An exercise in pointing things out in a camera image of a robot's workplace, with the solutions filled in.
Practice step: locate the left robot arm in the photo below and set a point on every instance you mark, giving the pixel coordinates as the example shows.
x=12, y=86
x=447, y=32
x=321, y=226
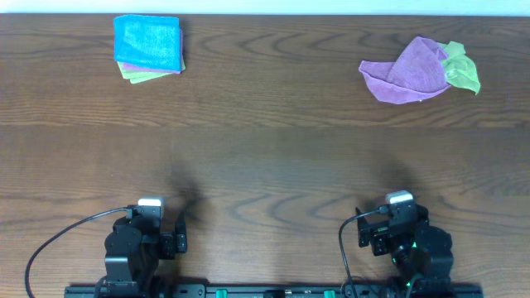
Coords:
x=134, y=249

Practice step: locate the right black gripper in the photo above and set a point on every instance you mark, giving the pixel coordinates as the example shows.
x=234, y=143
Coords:
x=378, y=236

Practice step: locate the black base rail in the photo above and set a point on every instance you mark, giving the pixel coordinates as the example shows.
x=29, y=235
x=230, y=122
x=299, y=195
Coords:
x=202, y=291

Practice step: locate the folded green cloth bottom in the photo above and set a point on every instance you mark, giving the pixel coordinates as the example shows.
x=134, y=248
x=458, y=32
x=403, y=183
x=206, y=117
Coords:
x=146, y=77

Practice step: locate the folded green cloth upper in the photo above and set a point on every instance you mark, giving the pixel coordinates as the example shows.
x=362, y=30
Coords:
x=128, y=74

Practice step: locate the folded blue cloth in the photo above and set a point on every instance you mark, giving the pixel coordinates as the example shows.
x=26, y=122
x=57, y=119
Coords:
x=148, y=41

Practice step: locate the folded green cloth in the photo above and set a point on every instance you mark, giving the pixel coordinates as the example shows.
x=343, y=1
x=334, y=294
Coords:
x=128, y=74
x=146, y=77

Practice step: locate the purple microfiber cloth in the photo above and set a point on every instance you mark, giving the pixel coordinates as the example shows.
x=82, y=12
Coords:
x=416, y=75

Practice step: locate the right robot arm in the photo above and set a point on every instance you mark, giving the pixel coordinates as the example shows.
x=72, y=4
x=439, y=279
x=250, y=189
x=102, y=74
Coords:
x=420, y=252

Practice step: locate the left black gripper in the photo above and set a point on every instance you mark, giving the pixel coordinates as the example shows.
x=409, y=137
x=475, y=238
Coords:
x=177, y=242

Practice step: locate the crumpled green microfiber cloth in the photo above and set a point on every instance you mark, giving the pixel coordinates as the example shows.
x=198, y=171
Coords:
x=460, y=70

